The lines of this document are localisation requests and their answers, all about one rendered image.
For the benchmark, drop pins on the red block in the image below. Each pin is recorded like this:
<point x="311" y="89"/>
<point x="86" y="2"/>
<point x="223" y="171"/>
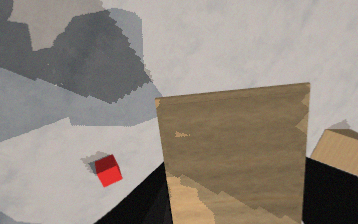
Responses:
<point x="108" y="170"/>

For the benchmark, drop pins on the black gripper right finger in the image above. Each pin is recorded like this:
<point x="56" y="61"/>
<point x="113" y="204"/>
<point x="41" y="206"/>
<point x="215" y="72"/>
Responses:
<point x="330" y="195"/>

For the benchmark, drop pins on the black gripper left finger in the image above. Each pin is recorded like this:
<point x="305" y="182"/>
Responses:
<point x="148" y="203"/>

